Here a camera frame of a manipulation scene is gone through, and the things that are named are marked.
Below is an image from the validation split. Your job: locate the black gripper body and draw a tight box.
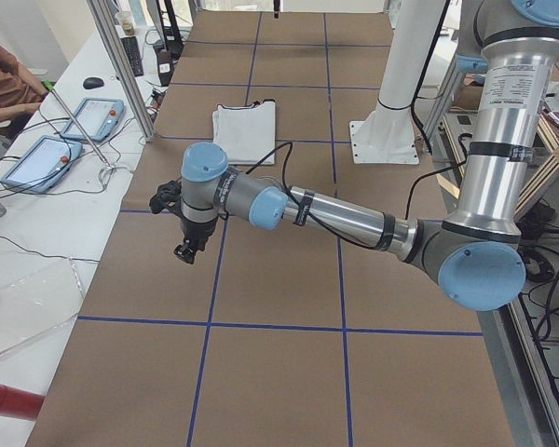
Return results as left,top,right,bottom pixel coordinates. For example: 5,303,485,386
149,181,217,251

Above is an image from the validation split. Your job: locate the grey cartoon print t-shirt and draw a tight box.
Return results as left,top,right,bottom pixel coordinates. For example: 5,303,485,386
212,99,276,165

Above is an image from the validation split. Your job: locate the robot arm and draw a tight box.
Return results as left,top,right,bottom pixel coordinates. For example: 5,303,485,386
149,1,559,311

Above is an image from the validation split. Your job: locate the far teach pendant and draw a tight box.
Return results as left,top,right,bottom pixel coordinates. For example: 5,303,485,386
74,97,125,142

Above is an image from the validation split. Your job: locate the teach pendant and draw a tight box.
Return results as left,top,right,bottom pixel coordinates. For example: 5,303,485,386
74,97,125,142
0,136,83,194

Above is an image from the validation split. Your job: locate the near teach pendant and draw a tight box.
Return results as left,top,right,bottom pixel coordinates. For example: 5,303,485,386
0,136,83,194

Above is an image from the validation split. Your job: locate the black computer mouse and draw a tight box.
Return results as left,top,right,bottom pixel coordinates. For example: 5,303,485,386
83,76,104,90

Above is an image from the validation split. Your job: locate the black keyboard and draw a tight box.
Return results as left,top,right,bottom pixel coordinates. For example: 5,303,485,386
120,36,144,77

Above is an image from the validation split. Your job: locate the clear plastic bag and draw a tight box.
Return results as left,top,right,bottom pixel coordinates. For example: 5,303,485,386
0,260,84,360

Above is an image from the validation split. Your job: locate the seated person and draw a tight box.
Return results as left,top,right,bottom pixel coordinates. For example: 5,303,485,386
0,45,48,140

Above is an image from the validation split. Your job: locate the red cylinder bottle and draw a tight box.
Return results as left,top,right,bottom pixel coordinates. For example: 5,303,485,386
0,384,45,421

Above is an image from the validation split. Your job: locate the aluminium frame post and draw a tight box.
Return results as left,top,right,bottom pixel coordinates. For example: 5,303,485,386
87,0,156,142

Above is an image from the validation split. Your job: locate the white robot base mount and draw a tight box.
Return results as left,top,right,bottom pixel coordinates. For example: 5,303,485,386
349,0,448,165

